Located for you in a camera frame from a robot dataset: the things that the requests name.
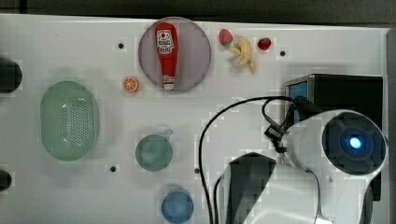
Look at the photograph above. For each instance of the green perforated colander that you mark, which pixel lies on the green perforated colander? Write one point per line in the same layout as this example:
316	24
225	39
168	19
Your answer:
69	117

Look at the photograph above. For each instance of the red strawberry toy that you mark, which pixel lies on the red strawberry toy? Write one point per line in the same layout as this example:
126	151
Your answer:
264	43
225	37

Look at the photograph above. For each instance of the black toaster oven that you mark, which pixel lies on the black toaster oven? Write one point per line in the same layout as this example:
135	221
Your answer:
342	90

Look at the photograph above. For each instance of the peeled banana toy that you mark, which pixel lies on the peeled banana toy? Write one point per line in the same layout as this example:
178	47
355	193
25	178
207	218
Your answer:
243	51

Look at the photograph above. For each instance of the red strawberry toy left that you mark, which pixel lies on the red strawberry toy left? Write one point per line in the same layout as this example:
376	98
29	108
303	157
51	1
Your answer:
225	37

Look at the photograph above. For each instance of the green mug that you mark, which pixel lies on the green mug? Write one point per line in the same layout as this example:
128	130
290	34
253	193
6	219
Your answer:
154	152

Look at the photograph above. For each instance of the black cylinder upper left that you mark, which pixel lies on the black cylinder upper left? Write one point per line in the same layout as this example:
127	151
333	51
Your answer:
10	75

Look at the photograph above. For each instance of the red ketchup bottle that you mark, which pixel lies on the red ketchup bottle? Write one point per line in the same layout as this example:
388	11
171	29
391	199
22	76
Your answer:
167	49

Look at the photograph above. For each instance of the orange slice toy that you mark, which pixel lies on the orange slice toy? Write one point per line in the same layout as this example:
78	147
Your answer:
130	84

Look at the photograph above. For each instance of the blue cup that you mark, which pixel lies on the blue cup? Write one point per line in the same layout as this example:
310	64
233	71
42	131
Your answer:
177	207

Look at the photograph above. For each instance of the black cylinder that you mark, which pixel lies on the black cylinder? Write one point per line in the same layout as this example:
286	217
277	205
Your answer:
10	75
5	180

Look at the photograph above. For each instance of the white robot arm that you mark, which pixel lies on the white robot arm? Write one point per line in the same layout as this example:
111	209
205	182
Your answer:
255	189

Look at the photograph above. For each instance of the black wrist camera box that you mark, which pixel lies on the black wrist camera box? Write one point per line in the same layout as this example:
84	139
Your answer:
275	134

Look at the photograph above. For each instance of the red strawberry toy right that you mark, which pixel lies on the red strawberry toy right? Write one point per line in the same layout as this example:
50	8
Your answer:
264	43

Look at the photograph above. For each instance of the black cylinder lower left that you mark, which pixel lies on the black cylinder lower left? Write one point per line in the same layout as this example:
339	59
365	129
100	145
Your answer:
5	180

